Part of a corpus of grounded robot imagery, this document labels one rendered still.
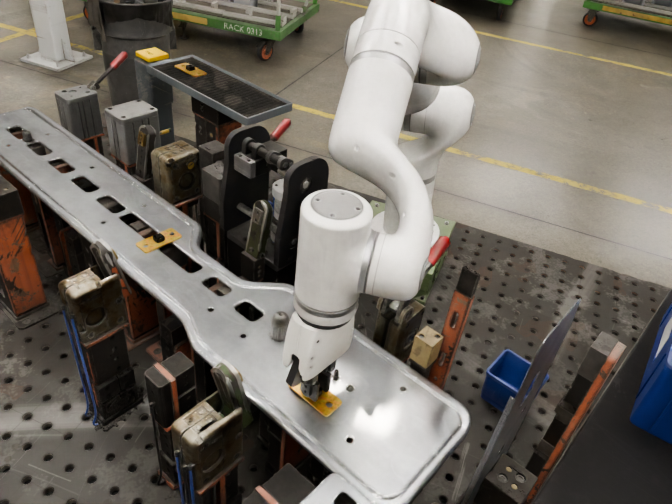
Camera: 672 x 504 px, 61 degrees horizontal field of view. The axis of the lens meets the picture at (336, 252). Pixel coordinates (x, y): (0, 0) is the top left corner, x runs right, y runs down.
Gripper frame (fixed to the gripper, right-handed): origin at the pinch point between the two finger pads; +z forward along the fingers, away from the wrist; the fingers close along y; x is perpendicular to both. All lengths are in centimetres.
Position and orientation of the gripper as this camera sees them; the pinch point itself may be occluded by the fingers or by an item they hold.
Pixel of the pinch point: (315, 382)
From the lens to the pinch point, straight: 86.9
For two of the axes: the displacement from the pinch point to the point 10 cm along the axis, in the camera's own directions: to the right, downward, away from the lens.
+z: -1.0, 7.8, 6.1
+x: 7.4, 4.7, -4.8
